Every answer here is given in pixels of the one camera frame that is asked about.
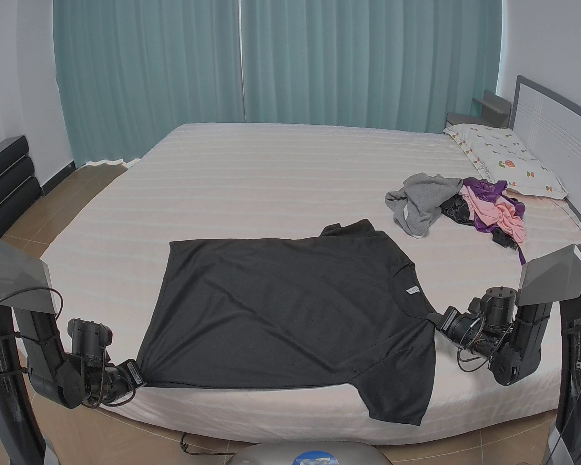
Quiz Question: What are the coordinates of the bed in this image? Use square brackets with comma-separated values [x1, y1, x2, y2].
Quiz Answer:
[39, 75, 581, 447]

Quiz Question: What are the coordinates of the black cable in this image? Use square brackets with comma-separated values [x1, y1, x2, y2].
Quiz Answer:
[0, 286, 64, 339]
[457, 341, 495, 373]
[180, 432, 235, 456]

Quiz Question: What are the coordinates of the black chest of drawers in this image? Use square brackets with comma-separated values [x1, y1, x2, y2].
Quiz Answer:
[0, 135, 42, 238]

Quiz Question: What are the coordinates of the blue-green curtain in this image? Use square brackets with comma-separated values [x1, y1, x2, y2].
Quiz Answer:
[52, 0, 245, 168]
[240, 0, 504, 132]

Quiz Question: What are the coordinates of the white printed pillow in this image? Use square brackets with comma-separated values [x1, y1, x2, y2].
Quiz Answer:
[443, 123, 569, 199]

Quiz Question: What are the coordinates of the grey bedside table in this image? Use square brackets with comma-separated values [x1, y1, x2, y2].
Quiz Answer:
[446, 90, 511, 129]

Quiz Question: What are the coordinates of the black T-shirt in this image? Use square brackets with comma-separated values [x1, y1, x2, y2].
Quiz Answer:
[137, 218, 437, 427]

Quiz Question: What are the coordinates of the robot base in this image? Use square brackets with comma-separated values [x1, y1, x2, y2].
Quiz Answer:
[230, 443, 383, 465]

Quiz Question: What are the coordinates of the pile of clothes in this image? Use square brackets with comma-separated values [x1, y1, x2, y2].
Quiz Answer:
[440, 177, 528, 265]

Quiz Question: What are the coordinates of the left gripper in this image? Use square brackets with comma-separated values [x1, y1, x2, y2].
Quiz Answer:
[104, 359, 144, 401]

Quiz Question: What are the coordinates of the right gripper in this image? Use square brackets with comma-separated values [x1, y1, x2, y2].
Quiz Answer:
[438, 306, 480, 345]

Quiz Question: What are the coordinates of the grey garment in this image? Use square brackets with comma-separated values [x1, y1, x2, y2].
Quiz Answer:
[385, 172, 465, 238]

